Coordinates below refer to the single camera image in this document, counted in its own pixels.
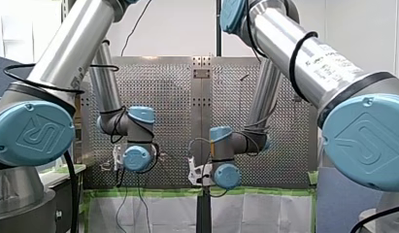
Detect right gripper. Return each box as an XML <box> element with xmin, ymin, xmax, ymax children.
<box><xmin>198</xmin><ymin>174</ymin><xmax>217</xmax><ymax>189</ymax></box>

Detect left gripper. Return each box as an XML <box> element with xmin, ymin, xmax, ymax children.
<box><xmin>115</xmin><ymin>168</ymin><xmax>126</xmax><ymax>188</ymax></box>

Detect black upright pole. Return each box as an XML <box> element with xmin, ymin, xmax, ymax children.
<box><xmin>215</xmin><ymin>0</ymin><xmax>222</xmax><ymax>58</ymax></box>

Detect black strut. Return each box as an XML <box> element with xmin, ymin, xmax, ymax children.
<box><xmin>196</xmin><ymin>185</ymin><xmax>213</xmax><ymax>233</ymax></box>

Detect black panel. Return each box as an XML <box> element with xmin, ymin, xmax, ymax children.
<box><xmin>41</xmin><ymin>168</ymin><xmax>85</xmax><ymax>233</ymax></box>

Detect grey board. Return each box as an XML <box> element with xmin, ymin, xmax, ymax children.
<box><xmin>316</xmin><ymin>166</ymin><xmax>384</xmax><ymax>233</ymax></box>

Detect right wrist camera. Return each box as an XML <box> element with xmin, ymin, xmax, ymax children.
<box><xmin>186</xmin><ymin>156</ymin><xmax>215</xmax><ymax>187</ymax></box>

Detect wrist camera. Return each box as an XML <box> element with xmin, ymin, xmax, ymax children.
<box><xmin>186</xmin><ymin>156</ymin><xmax>215</xmax><ymax>187</ymax></box>
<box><xmin>112</xmin><ymin>145</ymin><xmax>125</xmax><ymax>172</ymax></box>

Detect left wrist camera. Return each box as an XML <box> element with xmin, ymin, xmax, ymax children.
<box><xmin>112</xmin><ymin>145</ymin><xmax>125</xmax><ymax>172</ymax></box>

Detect black cable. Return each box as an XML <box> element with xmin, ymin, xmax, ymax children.
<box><xmin>120</xmin><ymin>0</ymin><xmax>153</xmax><ymax>58</ymax></box>
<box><xmin>234</xmin><ymin>103</ymin><xmax>279</xmax><ymax>157</ymax></box>
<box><xmin>109</xmin><ymin>105</ymin><xmax>161</xmax><ymax>233</ymax></box>
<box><xmin>2</xmin><ymin>62</ymin><xmax>120</xmax><ymax>96</ymax></box>
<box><xmin>62</xmin><ymin>150</ymin><xmax>81</xmax><ymax>233</ymax></box>
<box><xmin>245</xmin><ymin>0</ymin><xmax>319</xmax><ymax>103</ymax></box>
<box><xmin>349</xmin><ymin>203</ymin><xmax>399</xmax><ymax>233</ymax></box>

